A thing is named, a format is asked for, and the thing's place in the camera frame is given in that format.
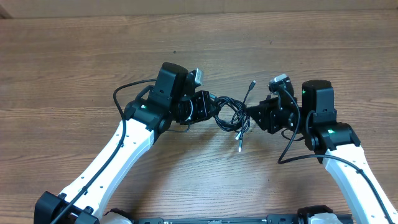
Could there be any black cable bundle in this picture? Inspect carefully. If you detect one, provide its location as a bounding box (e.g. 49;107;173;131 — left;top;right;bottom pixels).
210;80;257;153

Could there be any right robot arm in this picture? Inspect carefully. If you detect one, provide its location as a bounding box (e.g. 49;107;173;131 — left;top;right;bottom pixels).
247;77;397;223

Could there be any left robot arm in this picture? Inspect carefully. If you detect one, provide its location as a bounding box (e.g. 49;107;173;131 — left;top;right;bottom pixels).
34;62;217;223

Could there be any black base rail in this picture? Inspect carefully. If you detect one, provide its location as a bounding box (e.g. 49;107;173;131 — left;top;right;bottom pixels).
102;205;355;224

